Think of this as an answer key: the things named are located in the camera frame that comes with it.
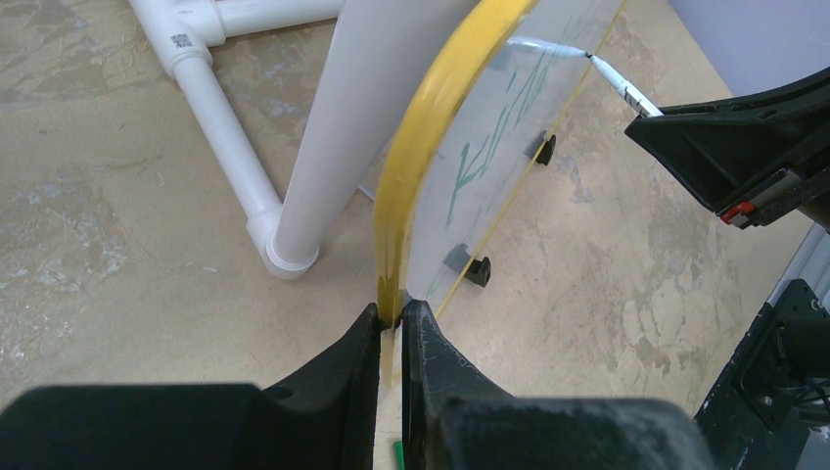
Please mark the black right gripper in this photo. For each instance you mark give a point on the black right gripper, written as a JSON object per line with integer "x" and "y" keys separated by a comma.
{"x": 750, "y": 159}

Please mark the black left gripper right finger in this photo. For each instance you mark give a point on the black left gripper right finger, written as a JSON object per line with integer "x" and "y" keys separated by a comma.
{"x": 454, "y": 417}

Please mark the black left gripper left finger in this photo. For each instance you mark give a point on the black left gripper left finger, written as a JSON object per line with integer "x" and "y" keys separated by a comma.
{"x": 322, "y": 416}

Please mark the green marker cap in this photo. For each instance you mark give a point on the green marker cap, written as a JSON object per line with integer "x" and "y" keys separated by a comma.
{"x": 398, "y": 453}

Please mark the white green marker pen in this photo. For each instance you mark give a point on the white green marker pen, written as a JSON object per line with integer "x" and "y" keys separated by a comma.
{"x": 636, "y": 99}

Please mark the yellow framed whiteboard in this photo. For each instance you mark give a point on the yellow framed whiteboard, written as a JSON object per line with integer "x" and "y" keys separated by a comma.
{"x": 496, "y": 91}

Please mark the black whiteboard foot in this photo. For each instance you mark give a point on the black whiteboard foot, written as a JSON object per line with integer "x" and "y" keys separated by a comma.
{"x": 545, "y": 153}
{"x": 479, "y": 271}

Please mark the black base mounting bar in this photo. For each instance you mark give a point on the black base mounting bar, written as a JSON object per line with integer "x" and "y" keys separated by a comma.
{"x": 773, "y": 393}

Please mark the thick white vertical pipe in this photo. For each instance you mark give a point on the thick white vertical pipe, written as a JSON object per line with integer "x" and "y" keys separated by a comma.
{"x": 379, "y": 54}

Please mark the thin white vertical pipe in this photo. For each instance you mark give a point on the thin white vertical pipe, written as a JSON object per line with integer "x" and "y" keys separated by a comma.
{"x": 182, "y": 34}

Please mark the aluminium frame rail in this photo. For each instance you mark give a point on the aluminium frame rail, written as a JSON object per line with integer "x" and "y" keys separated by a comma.
{"x": 809, "y": 263}

